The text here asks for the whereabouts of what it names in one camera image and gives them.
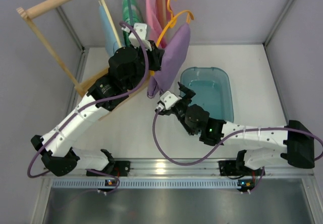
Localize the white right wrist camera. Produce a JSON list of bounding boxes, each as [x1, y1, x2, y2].
[[156, 91, 182, 112]]

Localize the white slotted cable duct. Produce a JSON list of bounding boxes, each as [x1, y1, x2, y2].
[[51, 178, 249, 190]]

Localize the green patterned trousers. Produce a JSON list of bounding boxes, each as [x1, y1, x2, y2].
[[122, 0, 147, 47]]

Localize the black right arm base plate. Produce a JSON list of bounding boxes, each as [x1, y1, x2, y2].
[[219, 160, 262, 180]]

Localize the pink trousers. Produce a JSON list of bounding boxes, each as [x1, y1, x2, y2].
[[145, 0, 171, 48]]

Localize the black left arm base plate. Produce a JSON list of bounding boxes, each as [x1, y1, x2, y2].
[[86, 160, 131, 177]]

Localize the light wooden hanger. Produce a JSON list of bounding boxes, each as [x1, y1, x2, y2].
[[98, 0, 124, 56]]

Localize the orange plastic hanger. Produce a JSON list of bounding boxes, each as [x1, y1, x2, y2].
[[156, 0, 194, 46]]

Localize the aluminium mounting rail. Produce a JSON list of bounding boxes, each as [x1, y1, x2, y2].
[[41, 157, 315, 178]]

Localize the wooden clothes rack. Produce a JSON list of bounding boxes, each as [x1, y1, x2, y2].
[[16, 0, 169, 121]]

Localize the light blue trousers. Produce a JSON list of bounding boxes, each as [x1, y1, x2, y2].
[[99, 5, 124, 57]]

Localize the purple trousers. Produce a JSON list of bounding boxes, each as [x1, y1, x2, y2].
[[147, 23, 191, 98]]

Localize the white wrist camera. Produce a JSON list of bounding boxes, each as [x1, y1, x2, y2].
[[122, 23, 151, 50], [156, 91, 182, 112]]

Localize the teal plastic bin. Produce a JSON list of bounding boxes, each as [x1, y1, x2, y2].
[[180, 67, 234, 122]]

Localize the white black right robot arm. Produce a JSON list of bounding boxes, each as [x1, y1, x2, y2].
[[158, 84, 315, 171]]

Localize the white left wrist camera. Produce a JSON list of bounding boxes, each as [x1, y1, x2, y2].
[[122, 23, 151, 50]]

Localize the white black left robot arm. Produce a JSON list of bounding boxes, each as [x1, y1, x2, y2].
[[31, 41, 165, 177]]

